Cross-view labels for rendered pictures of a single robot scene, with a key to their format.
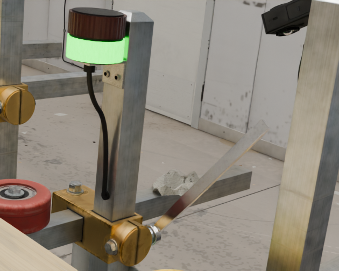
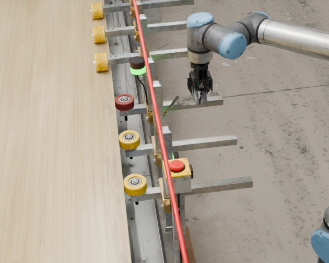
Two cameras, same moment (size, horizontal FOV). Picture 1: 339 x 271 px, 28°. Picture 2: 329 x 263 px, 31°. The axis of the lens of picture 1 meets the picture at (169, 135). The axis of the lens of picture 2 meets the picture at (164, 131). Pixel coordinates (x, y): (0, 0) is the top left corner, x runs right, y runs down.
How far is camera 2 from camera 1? 1.83 m
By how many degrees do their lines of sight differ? 42
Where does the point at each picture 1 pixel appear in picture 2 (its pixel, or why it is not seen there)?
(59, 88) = (171, 56)
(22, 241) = (113, 115)
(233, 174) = (213, 99)
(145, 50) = (152, 69)
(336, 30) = not seen: hidden behind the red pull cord
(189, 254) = not seen: outside the picture
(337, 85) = not seen: hidden behind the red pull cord
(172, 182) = (183, 100)
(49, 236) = (134, 111)
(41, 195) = (129, 101)
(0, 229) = (112, 110)
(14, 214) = (119, 105)
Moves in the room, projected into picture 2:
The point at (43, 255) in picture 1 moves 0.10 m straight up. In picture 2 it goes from (114, 119) to (111, 99)
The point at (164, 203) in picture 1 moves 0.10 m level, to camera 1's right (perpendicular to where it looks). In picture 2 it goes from (179, 106) to (198, 115)
